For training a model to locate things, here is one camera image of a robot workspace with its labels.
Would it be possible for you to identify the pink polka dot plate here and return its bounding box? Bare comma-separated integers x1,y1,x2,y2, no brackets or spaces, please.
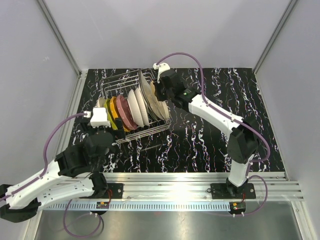
116,95,138,131

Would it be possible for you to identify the orange polka dot plate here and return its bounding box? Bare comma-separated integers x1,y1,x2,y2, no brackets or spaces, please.
110,96,131,132

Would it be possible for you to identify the cream round plate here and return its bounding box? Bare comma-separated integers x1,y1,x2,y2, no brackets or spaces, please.
149,81,170,120
96,97,107,108

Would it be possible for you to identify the metal wire dish rack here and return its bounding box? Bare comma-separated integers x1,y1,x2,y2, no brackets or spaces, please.
101,68,172,144

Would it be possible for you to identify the white square plate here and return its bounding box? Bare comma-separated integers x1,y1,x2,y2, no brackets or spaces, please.
141,74,163,120
139,69,157,120

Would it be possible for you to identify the green polka dot plate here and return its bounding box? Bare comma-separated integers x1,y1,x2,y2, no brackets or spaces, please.
104,98,118,130

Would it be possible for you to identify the floral patterned brown plate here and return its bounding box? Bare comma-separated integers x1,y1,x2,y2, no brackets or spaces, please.
134,87,150,126

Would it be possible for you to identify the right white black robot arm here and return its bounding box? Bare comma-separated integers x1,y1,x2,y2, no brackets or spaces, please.
154,68,260,199

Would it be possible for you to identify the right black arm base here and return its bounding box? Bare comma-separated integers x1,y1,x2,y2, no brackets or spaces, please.
206,183,256,200

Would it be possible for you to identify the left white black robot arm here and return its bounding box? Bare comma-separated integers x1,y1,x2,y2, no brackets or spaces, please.
0,117,126,223

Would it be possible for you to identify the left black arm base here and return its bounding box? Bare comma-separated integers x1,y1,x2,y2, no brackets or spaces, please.
89,182,125,200

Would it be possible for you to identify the black marble pattern mat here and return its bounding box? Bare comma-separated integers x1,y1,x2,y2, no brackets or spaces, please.
73,67,286,173

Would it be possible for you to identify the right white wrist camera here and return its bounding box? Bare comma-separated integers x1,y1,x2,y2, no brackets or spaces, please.
152,63,171,84

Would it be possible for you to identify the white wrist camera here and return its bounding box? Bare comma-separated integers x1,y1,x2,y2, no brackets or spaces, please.
83,107,111,128
152,63,171,84

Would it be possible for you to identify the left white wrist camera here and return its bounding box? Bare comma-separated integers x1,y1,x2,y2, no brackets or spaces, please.
83,107,111,128

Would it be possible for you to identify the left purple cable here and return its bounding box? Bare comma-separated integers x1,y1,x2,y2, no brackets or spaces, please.
0,111,105,238

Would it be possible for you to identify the purple cable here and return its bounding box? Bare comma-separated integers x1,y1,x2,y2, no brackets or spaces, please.
0,111,105,238
153,52,271,216

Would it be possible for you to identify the aluminium mounting rail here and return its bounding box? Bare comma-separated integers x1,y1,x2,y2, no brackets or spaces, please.
33,171,305,204

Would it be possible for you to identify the white slotted cable duct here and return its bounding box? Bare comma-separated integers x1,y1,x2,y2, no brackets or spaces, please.
46,200,230,212

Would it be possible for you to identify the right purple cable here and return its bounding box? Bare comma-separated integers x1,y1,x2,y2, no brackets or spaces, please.
153,52,271,216

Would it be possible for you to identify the right aluminium frame post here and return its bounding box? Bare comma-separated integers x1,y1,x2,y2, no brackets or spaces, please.
253,0,300,75

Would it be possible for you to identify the aluminium frame post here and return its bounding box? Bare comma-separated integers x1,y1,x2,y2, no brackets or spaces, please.
35,0,82,78
253,0,300,75

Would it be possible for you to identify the left aluminium frame post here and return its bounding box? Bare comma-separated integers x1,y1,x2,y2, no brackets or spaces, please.
35,0,82,78

